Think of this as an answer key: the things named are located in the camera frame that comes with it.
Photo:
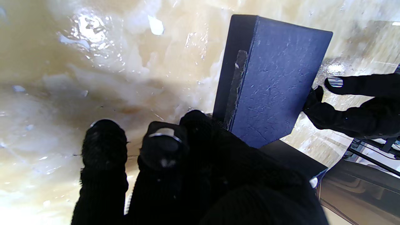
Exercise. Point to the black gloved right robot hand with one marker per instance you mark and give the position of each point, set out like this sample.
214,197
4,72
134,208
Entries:
203,181

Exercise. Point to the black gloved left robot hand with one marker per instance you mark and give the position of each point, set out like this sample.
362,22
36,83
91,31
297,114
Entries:
368,115

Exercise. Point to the black gift box lid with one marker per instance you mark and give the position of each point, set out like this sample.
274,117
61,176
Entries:
275,84

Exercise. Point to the dark flat television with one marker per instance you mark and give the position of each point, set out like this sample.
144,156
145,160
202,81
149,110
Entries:
359,193

